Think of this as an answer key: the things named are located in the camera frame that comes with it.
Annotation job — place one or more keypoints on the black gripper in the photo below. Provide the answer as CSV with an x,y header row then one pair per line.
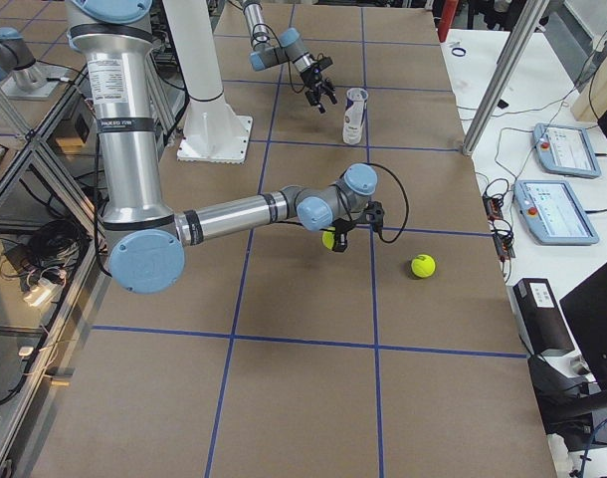
x,y
341,233
312,77

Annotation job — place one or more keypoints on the Wilson 3 tennis ball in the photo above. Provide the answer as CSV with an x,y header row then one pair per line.
x,y
328,240

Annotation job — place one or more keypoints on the clear Wilson tennis ball can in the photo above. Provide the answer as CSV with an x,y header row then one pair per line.
x,y
354,115

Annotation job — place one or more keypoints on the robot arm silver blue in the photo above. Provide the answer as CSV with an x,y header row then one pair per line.
x,y
146,238
270,50

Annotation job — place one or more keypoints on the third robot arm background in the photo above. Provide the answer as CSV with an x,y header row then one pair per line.
x,y
21,77

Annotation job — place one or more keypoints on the Roland Garros tennis ball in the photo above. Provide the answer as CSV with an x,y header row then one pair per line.
x,y
423,266

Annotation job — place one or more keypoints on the near teach pendant tablet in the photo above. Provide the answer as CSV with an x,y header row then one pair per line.
x,y
552,213

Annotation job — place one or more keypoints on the teach pendant tablet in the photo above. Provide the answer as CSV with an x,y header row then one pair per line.
x,y
565,150
552,213

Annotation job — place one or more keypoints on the black box white label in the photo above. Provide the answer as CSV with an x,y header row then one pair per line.
x,y
545,327

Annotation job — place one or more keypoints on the far teach pendant tablet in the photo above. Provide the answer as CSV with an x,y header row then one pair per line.
x,y
565,150

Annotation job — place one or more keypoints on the black monitor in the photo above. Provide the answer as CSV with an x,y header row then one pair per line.
x,y
585,311

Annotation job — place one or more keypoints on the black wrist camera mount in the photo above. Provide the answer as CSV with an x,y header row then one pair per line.
x,y
373,215
323,62

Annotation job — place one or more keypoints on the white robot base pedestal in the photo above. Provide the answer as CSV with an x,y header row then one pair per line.
x,y
212,131

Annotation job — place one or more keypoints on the aluminium frame post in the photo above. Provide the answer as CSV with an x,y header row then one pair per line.
x,y
515,45

